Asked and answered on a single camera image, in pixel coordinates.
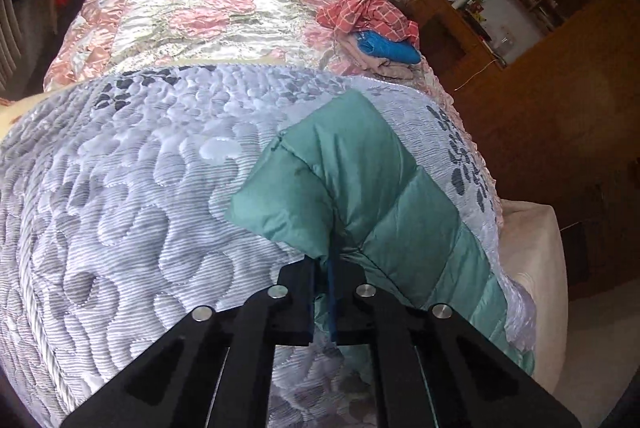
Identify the pile of small desk items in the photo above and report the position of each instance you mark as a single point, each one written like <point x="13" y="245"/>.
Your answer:
<point x="470" y="2"/>

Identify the green puffer jacket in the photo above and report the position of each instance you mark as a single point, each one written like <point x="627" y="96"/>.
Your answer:
<point x="360" y="167"/>

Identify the red checkered cloth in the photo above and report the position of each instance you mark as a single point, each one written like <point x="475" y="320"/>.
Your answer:
<point x="370" y="15"/>

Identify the beige pleated curtain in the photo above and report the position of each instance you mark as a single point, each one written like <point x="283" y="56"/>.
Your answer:
<point x="9" y="42"/>

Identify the brown wooden wardrobe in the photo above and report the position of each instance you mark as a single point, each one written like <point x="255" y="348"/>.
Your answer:
<point x="575" y="107"/>

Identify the pink floral satin quilt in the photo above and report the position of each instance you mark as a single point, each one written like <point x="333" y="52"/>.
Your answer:
<point x="210" y="7"/>

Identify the cream mattress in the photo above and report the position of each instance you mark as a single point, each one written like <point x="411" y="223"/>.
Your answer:
<point x="535" y="258"/>

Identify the beige pink cloth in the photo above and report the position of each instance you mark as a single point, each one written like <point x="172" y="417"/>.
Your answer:
<point x="385" y="70"/>

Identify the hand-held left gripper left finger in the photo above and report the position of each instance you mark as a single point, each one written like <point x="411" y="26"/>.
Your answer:
<point x="295" y="308"/>

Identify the blue cloth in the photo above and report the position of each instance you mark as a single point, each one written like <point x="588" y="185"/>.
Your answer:
<point x="390" y="48"/>

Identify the grey leaf-print quilted bedspread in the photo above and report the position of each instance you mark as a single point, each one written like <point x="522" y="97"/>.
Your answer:
<point x="150" y="188"/>

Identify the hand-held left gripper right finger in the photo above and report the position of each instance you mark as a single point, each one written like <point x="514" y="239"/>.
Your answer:
<point x="334" y="303"/>

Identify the brown wooden desk cabinet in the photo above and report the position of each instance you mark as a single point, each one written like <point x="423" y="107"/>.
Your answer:
<point x="440" y="37"/>

